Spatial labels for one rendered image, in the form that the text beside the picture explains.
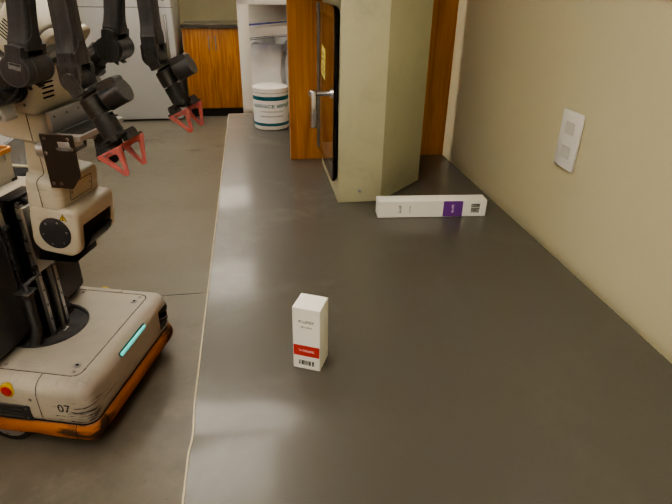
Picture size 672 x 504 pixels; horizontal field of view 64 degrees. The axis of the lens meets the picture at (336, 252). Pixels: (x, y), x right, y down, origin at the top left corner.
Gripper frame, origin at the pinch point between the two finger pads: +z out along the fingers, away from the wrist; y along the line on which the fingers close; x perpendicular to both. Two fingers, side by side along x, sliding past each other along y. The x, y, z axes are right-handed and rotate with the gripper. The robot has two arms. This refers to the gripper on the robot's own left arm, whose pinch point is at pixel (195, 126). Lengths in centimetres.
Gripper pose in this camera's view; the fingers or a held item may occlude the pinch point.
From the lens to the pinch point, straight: 188.6
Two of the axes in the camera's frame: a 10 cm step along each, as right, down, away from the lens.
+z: 4.4, 8.3, 3.6
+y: 1.4, -4.5, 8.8
